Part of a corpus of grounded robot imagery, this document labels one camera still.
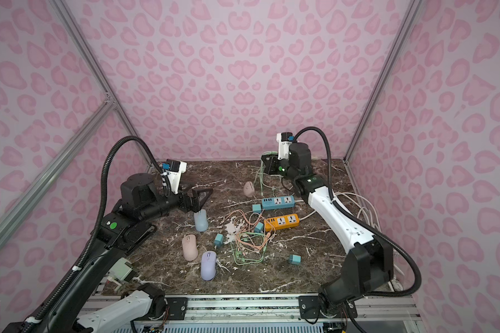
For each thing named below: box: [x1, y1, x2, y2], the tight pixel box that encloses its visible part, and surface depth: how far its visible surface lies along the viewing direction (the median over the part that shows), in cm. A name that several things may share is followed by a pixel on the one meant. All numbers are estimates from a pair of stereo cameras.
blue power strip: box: [261, 195, 296, 211], surface depth 101 cm
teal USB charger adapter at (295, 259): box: [288, 254, 303, 266], surface depth 83 cm
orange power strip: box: [265, 213, 300, 232], surface depth 94 cm
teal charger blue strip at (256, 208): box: [252, 203, 262, 213], surface depth 100 cm
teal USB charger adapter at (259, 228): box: [254, 222, 264, 234], surface depth 92 cm
